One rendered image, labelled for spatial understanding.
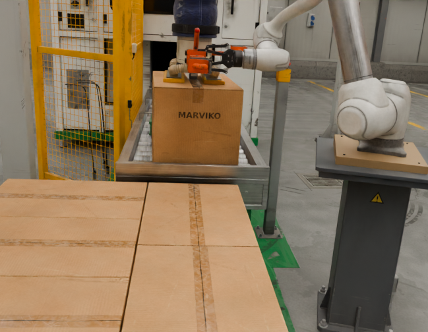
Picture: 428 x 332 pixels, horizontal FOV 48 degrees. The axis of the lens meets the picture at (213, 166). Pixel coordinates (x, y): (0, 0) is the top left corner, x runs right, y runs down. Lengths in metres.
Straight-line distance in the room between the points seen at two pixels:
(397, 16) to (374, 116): 10.60
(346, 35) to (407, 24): 10.65
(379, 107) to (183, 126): 0.87
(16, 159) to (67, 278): 1.71
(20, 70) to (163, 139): 1.07
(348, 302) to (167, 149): 1.03
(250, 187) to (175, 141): 0.41
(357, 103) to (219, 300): 0.82
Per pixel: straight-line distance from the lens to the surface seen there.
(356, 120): 1.69
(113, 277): 1.40
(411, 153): 2.02
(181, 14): 2.33
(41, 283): 1.39
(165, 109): 2.14
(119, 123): 2.89
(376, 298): 2.15
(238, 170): 2.17
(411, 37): 12.47
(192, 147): 2.19
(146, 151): 2.56
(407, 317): 2.43
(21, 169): 3.04
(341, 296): 2.14
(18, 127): 2.97
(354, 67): 1.76
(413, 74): 12.45
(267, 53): 2.15
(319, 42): 11.54
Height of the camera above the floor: 1.25
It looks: 17 degrees down
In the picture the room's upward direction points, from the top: 3 degrees clockwise
